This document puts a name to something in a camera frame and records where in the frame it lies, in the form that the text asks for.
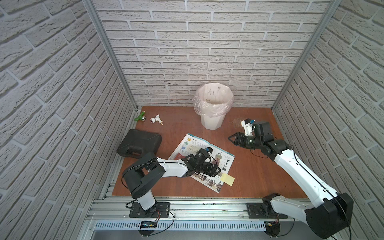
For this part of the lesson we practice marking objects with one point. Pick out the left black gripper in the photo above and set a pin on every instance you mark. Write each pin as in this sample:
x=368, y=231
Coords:
x=205, y=163

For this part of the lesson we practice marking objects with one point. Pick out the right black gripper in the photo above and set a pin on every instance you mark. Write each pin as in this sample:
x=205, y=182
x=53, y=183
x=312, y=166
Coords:
x=239, y=139

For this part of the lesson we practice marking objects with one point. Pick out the yellow art textbook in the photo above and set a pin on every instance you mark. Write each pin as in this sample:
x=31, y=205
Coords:
x=190, y=145

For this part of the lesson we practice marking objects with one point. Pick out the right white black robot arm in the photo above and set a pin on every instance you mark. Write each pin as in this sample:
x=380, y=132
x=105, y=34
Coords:
x=329, y=211

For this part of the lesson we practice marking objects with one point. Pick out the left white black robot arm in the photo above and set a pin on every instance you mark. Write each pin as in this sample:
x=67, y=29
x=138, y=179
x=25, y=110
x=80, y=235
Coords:
x=142, y=176

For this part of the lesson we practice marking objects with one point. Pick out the yellow sticky note on table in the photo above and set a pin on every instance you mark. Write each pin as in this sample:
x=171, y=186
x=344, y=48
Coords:
x=229, y=180

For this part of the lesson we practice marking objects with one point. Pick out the white trash bin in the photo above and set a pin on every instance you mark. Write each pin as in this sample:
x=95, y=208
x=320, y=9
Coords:
x=213, y=120

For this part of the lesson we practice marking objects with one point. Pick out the clear pink bin liner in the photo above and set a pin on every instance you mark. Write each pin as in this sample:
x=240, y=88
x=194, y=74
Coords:
x=211, y=105

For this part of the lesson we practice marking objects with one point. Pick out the white pipe fitting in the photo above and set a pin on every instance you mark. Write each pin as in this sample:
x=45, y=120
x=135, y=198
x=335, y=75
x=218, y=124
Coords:
x=157, y=119

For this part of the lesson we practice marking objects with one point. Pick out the black plastic tool case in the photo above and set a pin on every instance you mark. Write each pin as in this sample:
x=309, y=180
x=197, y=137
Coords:
x=138, y=143

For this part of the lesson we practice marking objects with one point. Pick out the green pipe fitting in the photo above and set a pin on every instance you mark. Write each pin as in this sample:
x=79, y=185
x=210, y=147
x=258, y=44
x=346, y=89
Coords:
x=141, y=117

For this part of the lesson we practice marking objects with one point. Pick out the left controller board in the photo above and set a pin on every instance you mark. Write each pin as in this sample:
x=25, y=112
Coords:
x=148, y=225

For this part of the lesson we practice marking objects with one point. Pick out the controller board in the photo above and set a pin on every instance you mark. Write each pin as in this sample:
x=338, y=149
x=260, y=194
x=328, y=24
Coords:
x=148, y=225
x=272, y=229

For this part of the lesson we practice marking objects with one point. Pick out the right controller board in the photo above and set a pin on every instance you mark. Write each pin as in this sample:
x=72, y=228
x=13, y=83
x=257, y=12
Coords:
x=272, y=229

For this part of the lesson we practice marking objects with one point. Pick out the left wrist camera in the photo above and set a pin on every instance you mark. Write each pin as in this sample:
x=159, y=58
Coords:
x=209, y=150

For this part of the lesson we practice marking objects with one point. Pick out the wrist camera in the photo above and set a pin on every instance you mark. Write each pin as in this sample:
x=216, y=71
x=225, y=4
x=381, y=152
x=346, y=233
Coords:
x=248, y=126
x=209, y=150

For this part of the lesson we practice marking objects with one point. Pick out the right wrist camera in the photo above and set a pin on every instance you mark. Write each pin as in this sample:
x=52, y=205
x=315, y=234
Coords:
x=248, y=126

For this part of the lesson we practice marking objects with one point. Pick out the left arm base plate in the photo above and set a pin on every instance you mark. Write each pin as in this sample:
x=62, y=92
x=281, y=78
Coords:
x=159, y=210

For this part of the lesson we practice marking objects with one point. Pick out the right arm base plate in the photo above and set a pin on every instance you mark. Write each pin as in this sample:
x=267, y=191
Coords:
x=258, y=210

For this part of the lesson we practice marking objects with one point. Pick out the aluminium frame rail front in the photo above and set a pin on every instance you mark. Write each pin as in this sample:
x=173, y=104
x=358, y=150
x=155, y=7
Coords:
x=181, y=208

